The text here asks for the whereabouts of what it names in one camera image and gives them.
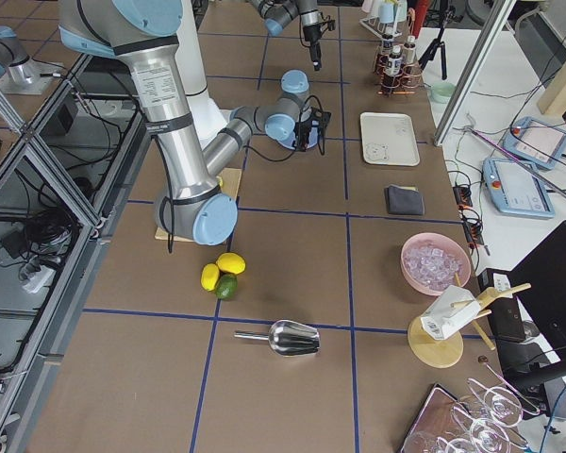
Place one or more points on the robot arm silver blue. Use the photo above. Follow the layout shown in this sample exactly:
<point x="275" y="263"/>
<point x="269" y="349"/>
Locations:
<point x="157" y="41"/>
<point x="277" y="15"/>

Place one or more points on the metal scoop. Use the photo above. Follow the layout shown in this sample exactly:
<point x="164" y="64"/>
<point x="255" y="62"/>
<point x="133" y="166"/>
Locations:
<point x="287" y="338"/>

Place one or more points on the black camera tripod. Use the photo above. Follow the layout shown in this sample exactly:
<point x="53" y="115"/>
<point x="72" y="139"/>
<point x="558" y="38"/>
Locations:
<point x="446" y="15"/>

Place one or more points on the black monitor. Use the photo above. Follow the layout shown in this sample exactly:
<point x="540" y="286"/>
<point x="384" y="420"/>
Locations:
<point x="544" y="268"/>

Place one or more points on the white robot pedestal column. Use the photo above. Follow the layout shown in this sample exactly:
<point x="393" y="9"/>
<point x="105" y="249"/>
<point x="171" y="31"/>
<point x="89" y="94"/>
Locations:
<point x="208" y="118"/>

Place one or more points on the blue plate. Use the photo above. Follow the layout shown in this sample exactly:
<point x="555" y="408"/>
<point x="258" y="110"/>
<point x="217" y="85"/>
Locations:
<point x="311" y="132"/>

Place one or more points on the yellow lemon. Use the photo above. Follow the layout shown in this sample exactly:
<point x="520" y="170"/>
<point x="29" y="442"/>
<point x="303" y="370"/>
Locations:
<point x="209" y="276"/>
<point x="231" y="263"/>

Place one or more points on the pink bowl with ice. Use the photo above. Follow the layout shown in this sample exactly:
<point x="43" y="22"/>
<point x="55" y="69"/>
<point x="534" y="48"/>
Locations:
<point x="431" y="262"/>

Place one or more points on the dark grey folded cloth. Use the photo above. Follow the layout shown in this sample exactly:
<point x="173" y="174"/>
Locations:
<point x="403" y="201"/>

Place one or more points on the aluminium frame post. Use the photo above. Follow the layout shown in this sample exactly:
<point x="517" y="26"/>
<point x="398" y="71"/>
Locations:
<point x="483" y="45"/>

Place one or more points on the cream plastic tray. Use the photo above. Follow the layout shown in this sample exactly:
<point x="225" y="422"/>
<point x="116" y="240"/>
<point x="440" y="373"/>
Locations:
<point x="388" y="139"/>

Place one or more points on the dark drink bottle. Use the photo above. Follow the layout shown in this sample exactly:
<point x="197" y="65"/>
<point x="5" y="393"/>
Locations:
<point x="409" y="49"/>
<point x="394" y="61"/>
<point x="387" y="44"/>

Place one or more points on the white wire cup rack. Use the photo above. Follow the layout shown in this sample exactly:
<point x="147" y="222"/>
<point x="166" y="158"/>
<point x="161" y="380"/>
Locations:
<point x="384" y="16"/>

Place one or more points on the green lime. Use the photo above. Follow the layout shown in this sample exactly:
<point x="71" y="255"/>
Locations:
<point x="226" y="286"/>

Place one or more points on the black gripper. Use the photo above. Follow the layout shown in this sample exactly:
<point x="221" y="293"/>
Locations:
<point x="304" y="129"/>
<point x="310" y="33"/>

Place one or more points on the wooden cutting board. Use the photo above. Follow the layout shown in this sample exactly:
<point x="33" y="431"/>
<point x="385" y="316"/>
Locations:
<point x="231" y="181"/>

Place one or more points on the clear wine glass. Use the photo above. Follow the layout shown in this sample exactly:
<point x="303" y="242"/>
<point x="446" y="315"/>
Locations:
<point x="501" y="402"/>

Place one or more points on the blue teach pendant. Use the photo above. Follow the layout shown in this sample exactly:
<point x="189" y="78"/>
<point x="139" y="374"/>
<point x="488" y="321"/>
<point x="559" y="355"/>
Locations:
<point x="514" y="189"/>
<point x="536" y="141"/>

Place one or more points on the copper wire bottle basket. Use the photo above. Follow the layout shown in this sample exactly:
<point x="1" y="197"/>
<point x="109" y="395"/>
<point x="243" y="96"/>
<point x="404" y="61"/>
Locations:
<point x="410" y="75"/>

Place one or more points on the green bowl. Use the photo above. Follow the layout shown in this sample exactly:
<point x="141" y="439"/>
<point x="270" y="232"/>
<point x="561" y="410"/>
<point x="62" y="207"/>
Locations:
<point x="441" y="92"/>

